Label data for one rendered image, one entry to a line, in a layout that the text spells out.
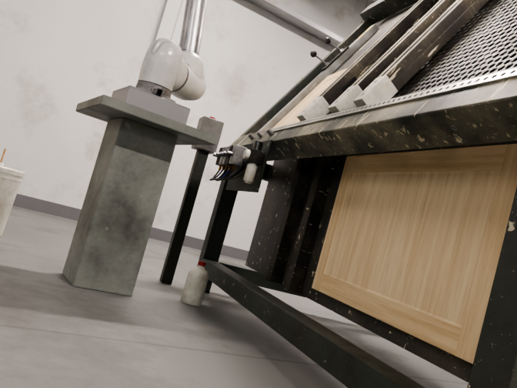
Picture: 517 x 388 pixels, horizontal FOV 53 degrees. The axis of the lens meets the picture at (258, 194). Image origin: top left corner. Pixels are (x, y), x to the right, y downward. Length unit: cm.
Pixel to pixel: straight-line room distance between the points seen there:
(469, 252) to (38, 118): 456
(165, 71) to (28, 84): 324
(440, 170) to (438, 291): 36
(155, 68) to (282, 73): 422
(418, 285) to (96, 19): 465
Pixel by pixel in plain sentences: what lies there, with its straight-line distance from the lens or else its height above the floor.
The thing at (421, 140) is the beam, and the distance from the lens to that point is 143.
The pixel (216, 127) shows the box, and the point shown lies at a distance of 285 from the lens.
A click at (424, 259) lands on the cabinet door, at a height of 47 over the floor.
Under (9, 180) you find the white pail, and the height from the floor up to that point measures 31.
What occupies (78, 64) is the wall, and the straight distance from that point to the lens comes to 553.
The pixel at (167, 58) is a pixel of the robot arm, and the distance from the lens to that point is 232.
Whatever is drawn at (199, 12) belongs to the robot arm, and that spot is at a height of 134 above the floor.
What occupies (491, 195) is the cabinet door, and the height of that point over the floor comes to 66.
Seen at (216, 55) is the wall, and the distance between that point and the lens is 603.
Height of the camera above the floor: 43
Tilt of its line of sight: 4 degrees up
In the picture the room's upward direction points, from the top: 16 degrees clockwise
